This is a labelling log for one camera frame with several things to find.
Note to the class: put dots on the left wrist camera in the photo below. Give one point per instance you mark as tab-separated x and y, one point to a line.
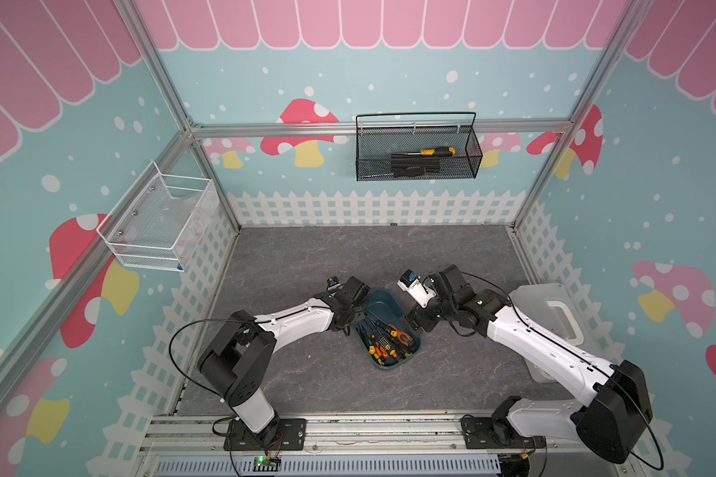
332	283

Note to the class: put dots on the green lit circuit board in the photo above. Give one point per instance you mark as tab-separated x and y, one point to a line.
267	464

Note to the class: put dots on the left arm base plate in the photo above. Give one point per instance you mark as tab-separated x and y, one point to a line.
279	434

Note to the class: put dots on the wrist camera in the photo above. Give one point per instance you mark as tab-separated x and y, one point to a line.
332	283
410	283

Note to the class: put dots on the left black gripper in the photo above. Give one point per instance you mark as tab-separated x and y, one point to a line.
359	315

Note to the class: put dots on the black tool in basket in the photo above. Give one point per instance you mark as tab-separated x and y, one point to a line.
410	167

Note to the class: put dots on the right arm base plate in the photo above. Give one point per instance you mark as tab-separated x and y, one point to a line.
488	433

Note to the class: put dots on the yellow black screwdriver in basket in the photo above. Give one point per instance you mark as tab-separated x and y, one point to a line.
436	152

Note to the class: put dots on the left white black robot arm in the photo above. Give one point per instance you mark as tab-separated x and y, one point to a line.
236	360

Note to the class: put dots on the white wire mesh basket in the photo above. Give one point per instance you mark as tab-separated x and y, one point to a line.
161	221

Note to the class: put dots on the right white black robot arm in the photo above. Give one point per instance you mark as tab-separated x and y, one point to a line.
610	408

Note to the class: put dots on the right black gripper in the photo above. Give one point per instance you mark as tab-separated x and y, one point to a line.
424	323

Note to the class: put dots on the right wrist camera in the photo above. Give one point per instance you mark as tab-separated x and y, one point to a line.
410	283

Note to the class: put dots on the grey slotted cable duct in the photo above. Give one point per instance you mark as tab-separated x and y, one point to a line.
334	465

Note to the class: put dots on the black wire mesh basket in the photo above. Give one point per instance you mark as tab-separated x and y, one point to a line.
378	135

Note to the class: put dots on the teal plastic storage box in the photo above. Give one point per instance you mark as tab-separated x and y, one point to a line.
381	310

